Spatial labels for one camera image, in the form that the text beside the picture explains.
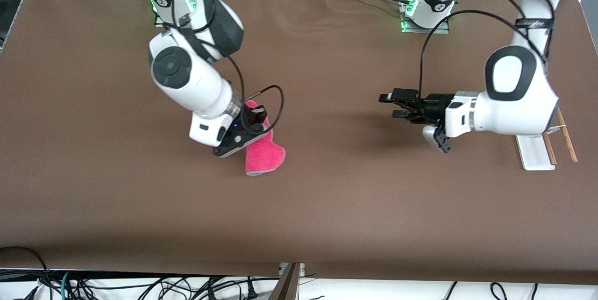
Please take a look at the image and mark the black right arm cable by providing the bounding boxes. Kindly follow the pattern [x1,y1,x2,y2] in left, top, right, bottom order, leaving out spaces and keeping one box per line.
[70,0,285,138]

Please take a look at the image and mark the black looped floor cable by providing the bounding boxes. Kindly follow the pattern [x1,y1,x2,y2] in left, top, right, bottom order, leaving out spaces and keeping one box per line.
[0,246,52,291]

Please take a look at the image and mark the pink microfibre towel grey trim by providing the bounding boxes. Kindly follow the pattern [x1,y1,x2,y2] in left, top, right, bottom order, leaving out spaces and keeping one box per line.
[243,100,286,177]

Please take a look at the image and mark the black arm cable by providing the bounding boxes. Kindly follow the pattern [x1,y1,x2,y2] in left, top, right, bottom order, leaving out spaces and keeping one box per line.
[70,0,285,138]
[418,9,549,100]

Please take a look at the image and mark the brown wooden beam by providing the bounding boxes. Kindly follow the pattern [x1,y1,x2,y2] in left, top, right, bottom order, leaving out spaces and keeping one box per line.
[269,263,301,300]

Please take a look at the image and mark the white rack with wooden bars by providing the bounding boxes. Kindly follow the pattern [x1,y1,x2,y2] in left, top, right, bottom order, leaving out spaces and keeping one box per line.
[515,107,578,171]

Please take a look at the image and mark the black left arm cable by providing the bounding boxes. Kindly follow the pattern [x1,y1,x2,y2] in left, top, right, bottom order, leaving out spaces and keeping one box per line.
[418,9,549,100]

